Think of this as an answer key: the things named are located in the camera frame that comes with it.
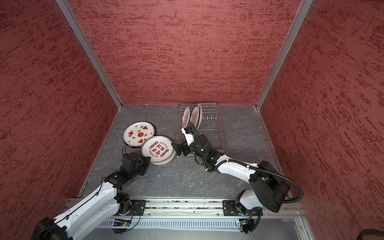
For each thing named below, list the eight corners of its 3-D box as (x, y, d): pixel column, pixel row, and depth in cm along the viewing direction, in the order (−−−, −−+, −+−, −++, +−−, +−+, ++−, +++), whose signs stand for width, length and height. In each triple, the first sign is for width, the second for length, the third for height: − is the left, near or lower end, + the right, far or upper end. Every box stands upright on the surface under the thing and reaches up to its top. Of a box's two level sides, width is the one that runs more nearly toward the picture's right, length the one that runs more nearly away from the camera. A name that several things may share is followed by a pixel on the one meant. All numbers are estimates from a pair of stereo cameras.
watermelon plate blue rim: (120, 146, 98) (118, 144, 96) (129, 124, 110) (127, 121, 108) (151, 146, 98) (150, 144, 96) (156, 124, 111) (155, 121, 108)
